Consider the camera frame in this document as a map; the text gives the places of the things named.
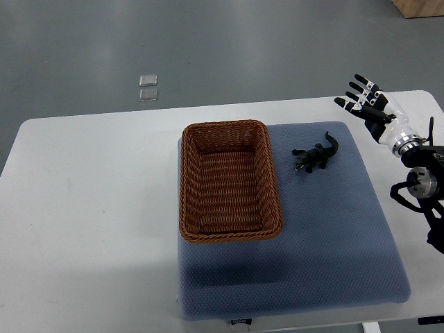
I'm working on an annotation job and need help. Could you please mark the wooden box corner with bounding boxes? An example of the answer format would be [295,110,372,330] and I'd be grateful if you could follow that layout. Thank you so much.
[392,0,443,19]

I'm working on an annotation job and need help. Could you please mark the dark toy crocodile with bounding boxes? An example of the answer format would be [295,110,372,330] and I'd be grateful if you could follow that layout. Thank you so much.
[291,131,339,173]

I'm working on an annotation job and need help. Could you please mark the blue-grey foam cushion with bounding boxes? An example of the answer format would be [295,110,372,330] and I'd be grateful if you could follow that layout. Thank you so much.
[178,122,411,321]

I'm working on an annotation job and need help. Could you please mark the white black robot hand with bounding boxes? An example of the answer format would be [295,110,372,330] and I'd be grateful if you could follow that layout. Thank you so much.
[334,74,422,157]

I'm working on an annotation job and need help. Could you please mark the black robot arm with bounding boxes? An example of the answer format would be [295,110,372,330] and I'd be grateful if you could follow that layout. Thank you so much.
[390,146,443,253]

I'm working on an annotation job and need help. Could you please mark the black label tag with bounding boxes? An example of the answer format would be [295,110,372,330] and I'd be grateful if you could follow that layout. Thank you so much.
[230,318,253,325]

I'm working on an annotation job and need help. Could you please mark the black table control panel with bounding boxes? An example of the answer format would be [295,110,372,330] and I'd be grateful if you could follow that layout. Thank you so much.
[418,315,444,325]

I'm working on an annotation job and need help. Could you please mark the brown wicker basket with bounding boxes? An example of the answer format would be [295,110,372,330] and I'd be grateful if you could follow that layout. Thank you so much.
[178,120,284,244]

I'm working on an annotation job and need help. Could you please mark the upper metal floor plate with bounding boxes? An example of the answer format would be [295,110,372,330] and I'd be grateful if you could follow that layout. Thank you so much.
[139,74,157,87]

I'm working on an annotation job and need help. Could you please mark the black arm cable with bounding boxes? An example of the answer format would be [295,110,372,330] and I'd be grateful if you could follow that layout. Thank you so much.
[421,117,435,146]

